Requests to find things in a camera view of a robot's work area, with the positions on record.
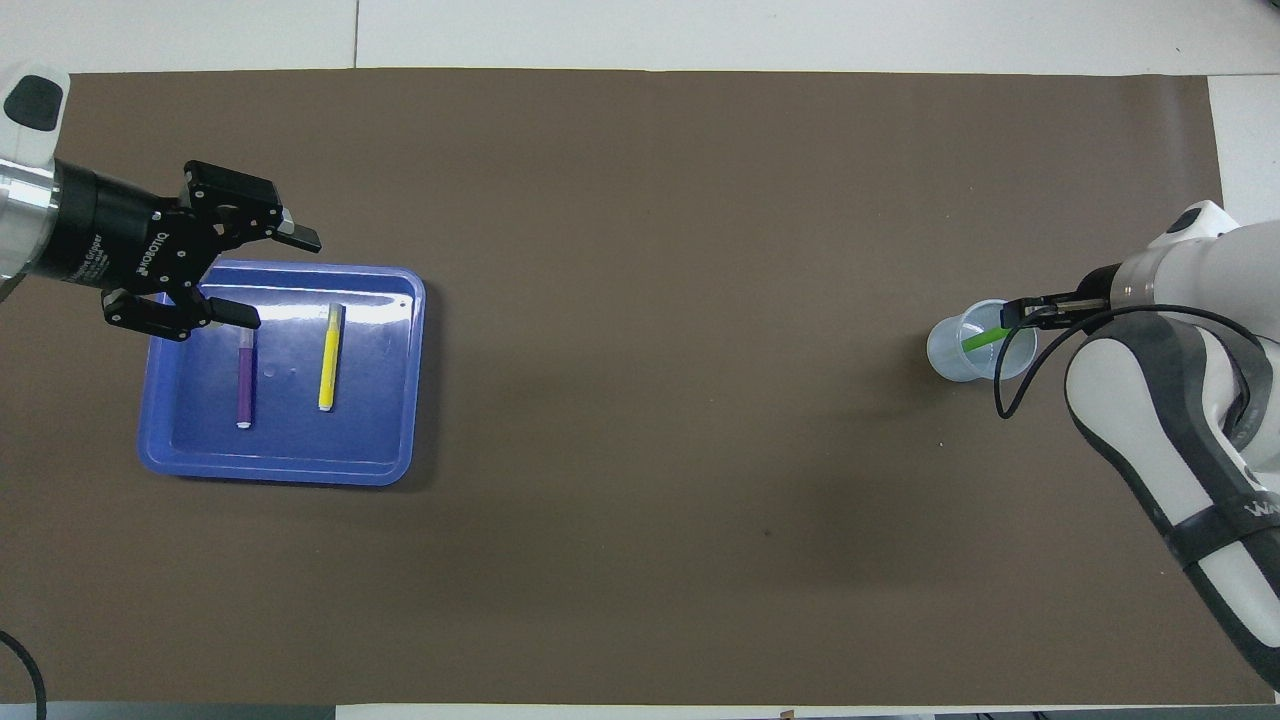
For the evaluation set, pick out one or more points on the pale blue pen cup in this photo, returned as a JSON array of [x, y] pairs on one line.
[[955, 355]]

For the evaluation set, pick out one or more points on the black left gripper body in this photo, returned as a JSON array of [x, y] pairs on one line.
[[120, 240]]

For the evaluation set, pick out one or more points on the yellow marker pen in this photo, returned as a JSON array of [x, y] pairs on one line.
[[328, 370]]

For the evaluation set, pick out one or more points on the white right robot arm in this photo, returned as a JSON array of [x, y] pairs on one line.
[[1190, 270]]

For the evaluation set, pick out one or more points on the green marker pen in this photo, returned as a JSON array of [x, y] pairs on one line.
[[985, 339]]

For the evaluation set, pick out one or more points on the purple marker pen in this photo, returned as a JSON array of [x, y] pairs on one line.
[[245, 390]]

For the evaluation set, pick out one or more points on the blue plastic tray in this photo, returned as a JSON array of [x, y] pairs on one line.
[[380, 440]]

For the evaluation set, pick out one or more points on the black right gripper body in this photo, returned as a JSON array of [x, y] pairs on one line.
[[1098, 288]]

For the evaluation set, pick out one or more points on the brown table mat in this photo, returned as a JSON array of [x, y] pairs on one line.
[[650, 300]]

